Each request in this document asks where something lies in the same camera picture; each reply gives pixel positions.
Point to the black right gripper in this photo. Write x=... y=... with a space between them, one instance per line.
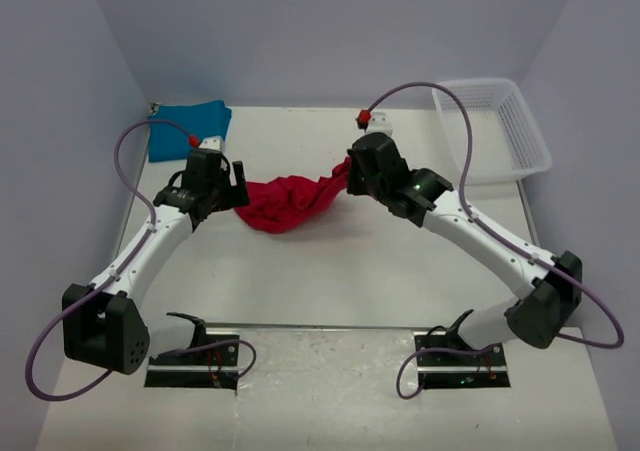
x=353 y=184

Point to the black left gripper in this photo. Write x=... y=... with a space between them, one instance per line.
x=234 y=194

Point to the red t shirt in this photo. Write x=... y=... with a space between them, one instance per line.
x=285 y=203

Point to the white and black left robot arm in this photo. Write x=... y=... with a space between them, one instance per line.
x=102 y=324

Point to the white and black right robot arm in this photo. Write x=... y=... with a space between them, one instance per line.
x=544 y=296

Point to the folded blue t shirt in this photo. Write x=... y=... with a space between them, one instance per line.
x=167 y=143

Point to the white perforated plastic basket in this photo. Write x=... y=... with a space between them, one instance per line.
x=506 y=144

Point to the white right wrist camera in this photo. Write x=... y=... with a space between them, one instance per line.
x=379 y=123

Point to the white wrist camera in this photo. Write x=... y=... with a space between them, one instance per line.
x=213 y=143
x=379 y=123

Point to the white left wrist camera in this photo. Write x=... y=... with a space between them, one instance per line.
x=213 y=143

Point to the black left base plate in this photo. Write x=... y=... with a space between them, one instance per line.
x=212 y=369

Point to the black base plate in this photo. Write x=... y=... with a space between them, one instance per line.
x=439 y=370
x=212 y=369

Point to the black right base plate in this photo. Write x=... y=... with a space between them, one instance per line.
x=439 y=370

